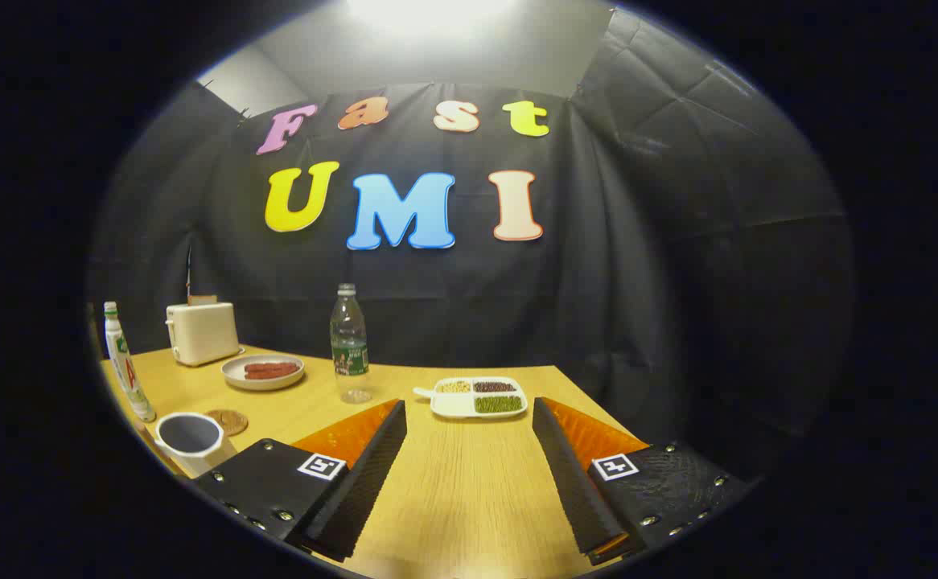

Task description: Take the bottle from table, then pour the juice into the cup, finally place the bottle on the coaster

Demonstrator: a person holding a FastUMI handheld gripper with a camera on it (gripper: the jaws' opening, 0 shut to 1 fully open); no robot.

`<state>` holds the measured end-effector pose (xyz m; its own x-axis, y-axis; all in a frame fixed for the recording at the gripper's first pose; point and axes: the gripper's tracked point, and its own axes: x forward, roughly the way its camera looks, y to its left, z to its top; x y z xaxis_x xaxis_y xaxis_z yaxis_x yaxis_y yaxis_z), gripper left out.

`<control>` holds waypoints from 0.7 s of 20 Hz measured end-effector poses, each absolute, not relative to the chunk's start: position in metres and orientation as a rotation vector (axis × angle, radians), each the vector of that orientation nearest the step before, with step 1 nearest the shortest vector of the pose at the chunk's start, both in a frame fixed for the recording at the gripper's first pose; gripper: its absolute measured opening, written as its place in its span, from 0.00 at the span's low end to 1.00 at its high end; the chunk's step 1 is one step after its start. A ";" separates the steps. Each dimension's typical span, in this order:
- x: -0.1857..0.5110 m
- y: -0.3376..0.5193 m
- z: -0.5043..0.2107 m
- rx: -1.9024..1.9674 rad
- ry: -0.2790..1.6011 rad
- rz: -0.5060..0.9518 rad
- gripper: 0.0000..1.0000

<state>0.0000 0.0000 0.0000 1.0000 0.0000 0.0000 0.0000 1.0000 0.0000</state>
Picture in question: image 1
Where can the red sausage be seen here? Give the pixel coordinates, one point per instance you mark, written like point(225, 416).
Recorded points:
point(270, 370)

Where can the yellow beans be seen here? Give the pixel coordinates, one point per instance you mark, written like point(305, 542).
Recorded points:
point(454, 387)

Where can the round brown coaster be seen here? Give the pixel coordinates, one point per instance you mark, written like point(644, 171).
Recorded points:
point(229, 421)

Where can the black backdrop cloth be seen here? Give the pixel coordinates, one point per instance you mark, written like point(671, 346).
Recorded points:
point(638, 281)

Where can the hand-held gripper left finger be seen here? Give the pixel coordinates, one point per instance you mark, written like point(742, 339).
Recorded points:
point(356, 498)

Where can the clear plastic water bottle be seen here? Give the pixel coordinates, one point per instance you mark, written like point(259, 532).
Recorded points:
point(349, 354)

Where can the round white plate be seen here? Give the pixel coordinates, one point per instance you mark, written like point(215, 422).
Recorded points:
point(236, 378)

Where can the dark red beans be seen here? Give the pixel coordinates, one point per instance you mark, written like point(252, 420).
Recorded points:
point(493, 387)

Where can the toast slice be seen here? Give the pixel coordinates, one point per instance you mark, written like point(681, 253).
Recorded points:
point(202, 299)

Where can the white juice bottle green label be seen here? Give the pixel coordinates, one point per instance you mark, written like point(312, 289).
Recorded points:
point(127, 371)

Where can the white divided dish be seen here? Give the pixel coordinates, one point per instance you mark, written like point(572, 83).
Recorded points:
point(457, 404)

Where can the cream toaster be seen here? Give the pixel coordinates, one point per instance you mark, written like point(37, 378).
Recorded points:
point(202, 334)

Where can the wooden table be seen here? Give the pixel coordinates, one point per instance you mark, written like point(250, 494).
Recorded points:
point(469, 482)

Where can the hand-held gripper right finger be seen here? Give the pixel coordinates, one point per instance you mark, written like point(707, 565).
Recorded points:
point(578, 498)

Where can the green beans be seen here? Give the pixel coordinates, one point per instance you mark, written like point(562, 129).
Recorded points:
point(498, 404)

